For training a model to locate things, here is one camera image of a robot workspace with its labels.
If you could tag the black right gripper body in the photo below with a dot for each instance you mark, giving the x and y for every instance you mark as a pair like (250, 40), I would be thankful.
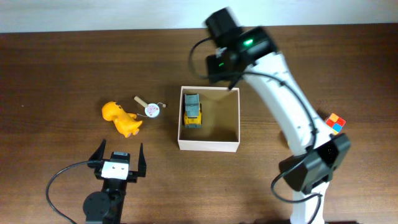
(217, 69)

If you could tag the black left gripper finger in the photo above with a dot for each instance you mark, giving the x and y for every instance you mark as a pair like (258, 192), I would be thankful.
(98, 154)
(142, 166)

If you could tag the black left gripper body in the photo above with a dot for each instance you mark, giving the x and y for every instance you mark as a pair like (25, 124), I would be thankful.
(132, 176)

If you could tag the orange rubber dinosaur toy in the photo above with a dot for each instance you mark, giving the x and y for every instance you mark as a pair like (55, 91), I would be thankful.
(124, 122)

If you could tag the yellow grey toy truck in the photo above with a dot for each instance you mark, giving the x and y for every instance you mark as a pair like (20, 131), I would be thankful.
(192, 114)

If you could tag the colourful puzzle cube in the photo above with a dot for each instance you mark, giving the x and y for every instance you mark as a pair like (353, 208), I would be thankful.
(335, 122)

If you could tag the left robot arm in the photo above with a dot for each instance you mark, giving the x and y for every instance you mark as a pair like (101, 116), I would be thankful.
(106, 205)

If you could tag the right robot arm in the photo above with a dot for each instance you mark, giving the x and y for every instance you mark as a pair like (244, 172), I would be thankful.
(253, 57)

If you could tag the wooden pig rattle drum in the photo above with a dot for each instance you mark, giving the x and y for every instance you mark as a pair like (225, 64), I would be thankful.
(151, 110)

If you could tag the pink cardboard box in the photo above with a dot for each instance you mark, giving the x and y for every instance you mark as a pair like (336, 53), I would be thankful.
(220, 129)

